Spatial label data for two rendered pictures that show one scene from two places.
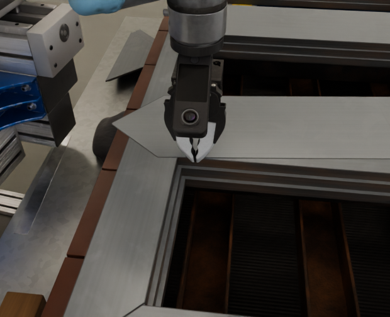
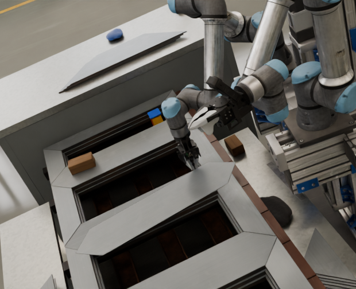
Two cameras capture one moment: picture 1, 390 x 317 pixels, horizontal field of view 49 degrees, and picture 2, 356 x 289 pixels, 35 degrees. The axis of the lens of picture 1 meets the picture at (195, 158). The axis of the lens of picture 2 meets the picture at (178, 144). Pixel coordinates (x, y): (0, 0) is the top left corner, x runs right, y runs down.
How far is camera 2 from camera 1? 260 cm
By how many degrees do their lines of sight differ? 102
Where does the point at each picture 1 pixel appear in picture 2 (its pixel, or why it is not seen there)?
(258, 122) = (181, 193)
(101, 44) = not seen: outside the picture
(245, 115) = (188, 194)
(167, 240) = not seen: hidden behind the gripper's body
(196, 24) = not seen: hidden behind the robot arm
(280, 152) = (168, 187)
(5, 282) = (256, 153)
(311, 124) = (161, 204)
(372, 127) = (138, 216)
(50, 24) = (269, 140)
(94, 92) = (325, 230)
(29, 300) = (233, 146)
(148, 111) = (227, 173)
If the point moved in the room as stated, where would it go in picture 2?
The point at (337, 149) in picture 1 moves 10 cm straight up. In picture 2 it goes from (149, 199) to (140, 182)
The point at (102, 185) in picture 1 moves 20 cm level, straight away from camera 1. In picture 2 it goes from (225, 156) to (260, 171)
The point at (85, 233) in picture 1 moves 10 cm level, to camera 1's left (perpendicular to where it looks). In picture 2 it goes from (217, 145) to (235, 135)
